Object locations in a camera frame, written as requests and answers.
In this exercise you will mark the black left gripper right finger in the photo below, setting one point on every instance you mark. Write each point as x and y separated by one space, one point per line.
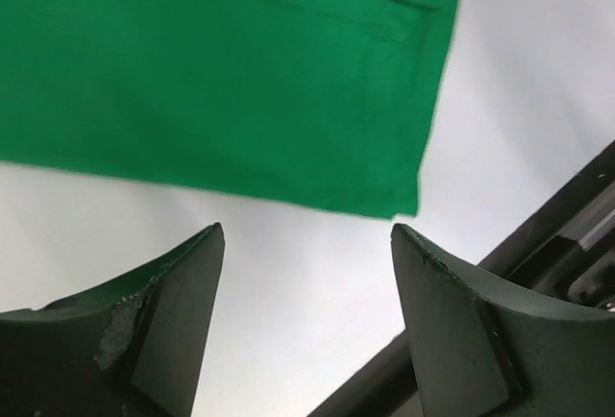
482 346

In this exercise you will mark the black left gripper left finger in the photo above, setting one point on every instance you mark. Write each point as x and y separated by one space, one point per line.
131 346

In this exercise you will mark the green t-shirt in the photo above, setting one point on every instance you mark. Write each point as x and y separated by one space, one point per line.
326 104

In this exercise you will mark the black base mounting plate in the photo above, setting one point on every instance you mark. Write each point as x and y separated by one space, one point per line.
564 251

